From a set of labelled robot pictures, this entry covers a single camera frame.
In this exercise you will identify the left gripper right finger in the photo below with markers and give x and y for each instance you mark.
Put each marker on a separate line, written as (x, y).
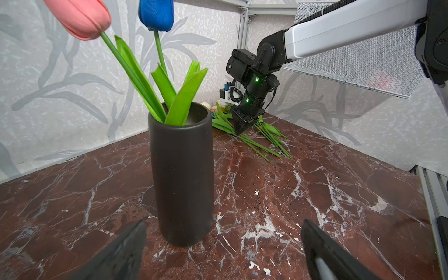
(327, 260)

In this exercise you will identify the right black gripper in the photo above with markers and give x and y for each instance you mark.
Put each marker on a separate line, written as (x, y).
(252, 72)

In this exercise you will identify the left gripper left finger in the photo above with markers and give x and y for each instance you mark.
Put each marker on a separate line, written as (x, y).
(120, 260)

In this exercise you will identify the blue tulip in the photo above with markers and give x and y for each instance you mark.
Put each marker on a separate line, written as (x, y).
(158, 16)

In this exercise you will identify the black cylindrical vase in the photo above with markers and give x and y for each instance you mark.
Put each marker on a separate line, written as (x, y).
(182, 160)

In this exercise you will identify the pink tulip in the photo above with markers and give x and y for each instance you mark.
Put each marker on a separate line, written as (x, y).
(89, 20)

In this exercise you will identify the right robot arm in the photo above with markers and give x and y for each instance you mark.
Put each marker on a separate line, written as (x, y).
(431, 48)

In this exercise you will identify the bunch of remaining tulips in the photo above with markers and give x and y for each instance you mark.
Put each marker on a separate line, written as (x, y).
(263, 138)

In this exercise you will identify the pink object in basket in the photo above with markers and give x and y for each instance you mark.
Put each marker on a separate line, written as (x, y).
(382, 81)

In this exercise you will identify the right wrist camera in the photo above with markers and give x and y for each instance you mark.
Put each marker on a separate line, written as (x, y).
(230, 94)

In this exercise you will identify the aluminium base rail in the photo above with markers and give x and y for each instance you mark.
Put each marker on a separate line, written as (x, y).
(435, 190)

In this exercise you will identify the white wire mesh basket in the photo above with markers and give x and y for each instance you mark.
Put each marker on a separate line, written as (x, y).
(367, 59)

